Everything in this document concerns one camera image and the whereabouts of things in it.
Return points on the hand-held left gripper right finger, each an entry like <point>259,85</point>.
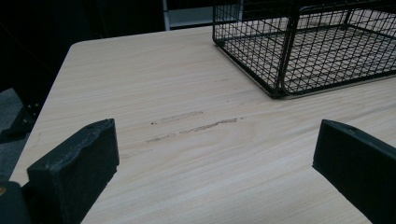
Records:
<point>358,165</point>

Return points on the black metal stand base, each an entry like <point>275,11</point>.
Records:
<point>21,119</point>

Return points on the white metal stand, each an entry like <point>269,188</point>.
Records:
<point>186,14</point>

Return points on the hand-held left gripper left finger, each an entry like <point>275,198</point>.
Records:
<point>74,168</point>

